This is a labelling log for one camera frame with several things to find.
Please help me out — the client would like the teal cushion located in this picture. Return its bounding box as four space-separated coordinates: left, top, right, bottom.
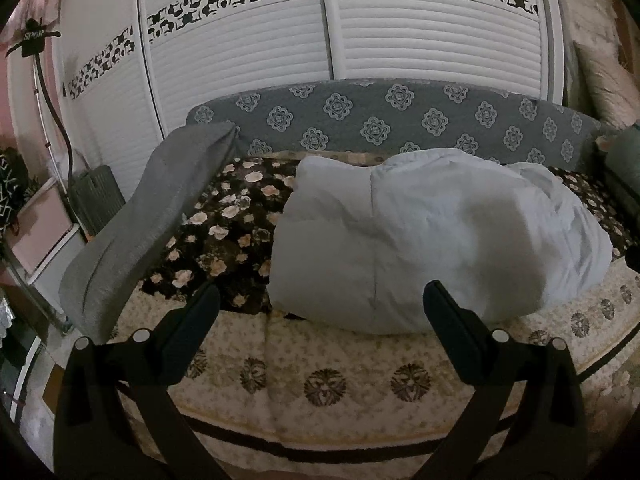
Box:
602 125 640 206

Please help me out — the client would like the grey patterned sofa backrest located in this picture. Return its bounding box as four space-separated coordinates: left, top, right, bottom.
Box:
185 79 608 181

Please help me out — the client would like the dark floral blanket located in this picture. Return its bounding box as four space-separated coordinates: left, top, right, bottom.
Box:
140 152 640 318

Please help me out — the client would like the pink and white box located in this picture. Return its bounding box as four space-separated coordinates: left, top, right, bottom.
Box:
12 177 76 273

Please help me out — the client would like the cream fuzzy pillow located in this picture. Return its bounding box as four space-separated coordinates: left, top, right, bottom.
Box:
570 40 640 128

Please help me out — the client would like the cream medallion blanket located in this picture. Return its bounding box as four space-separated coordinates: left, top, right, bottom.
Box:
107 260 640 466

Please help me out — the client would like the white louvred wardrobe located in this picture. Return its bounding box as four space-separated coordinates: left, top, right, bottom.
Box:
55 0 568 186

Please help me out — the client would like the white lace cloth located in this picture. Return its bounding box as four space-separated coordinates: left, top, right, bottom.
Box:
0 295 16 346

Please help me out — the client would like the black and white patterned cloth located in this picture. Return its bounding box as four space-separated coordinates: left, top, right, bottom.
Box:
0 147 43 233

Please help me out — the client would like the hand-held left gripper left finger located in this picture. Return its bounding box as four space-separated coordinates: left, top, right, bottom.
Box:
52 282 223 480

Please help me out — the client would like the black ribbed panel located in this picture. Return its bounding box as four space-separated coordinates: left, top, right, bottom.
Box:
70 164 127 237

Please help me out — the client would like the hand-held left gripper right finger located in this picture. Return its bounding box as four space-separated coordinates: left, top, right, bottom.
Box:
422 280 588 480

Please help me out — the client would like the grey fabric cushion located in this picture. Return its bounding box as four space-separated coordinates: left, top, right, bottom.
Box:
59 121 240 343

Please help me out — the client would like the light blue padded garment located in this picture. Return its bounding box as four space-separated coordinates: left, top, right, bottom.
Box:
268 147 615 336

